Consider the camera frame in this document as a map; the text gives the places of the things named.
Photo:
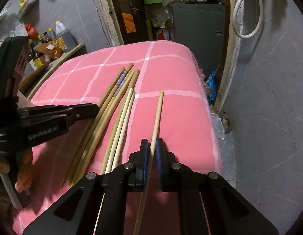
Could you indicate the wooden door frame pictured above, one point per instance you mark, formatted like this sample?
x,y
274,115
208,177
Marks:
x,y
231,46

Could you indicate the dark soy sauce bottle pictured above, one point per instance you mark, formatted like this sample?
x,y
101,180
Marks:
x,y
38,57

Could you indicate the red plastic bag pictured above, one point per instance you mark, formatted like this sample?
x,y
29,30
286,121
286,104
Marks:
x,y
31,31

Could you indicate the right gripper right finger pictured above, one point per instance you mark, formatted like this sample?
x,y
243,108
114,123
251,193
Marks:
x,y
207,203

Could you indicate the pink checked tablecloth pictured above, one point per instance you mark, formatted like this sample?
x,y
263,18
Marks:
x,y
166,68

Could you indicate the brown packet on counter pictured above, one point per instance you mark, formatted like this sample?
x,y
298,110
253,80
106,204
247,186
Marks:
x,y
50,50

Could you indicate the yellow-cap sauce bottle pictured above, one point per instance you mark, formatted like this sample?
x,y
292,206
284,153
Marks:
x,y
52,34

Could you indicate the large cooking oil jug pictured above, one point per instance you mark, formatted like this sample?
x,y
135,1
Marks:
x,y
64,36

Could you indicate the small sauce bottle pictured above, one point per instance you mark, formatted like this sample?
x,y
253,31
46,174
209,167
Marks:
x,y
46,36

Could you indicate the grey cabinet in doorway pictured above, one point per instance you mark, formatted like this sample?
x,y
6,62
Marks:
x,y
200,27

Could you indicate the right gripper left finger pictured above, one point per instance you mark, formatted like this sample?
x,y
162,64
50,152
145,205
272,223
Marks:
x,y
96,204

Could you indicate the light bamboo chopstick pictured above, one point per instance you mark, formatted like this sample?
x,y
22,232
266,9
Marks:
x,y
122,135
144,195
107,153
118,132

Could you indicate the grey wall shelf with packets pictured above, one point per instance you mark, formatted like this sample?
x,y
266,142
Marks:
x,y
24,7

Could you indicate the person's left hand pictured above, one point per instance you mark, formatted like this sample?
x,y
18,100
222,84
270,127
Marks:
x,y
25,171

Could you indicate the purple-banded bamboo chopstick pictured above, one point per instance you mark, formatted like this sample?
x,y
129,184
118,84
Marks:
x,y
99,104

